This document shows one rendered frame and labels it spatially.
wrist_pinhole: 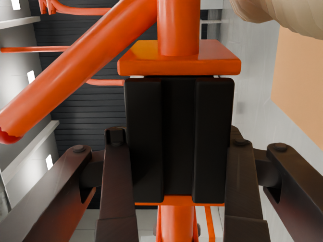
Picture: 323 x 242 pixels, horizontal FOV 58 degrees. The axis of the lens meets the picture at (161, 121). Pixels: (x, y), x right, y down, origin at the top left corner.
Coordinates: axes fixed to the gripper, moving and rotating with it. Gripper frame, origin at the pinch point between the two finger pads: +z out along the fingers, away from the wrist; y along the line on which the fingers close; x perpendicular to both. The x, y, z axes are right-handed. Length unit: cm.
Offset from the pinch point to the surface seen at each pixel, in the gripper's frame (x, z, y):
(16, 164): -401, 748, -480
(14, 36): -38, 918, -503
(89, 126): -406, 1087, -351
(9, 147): -352, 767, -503
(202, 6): 30, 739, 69
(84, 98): -288, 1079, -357
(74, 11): 27, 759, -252
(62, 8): 33, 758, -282
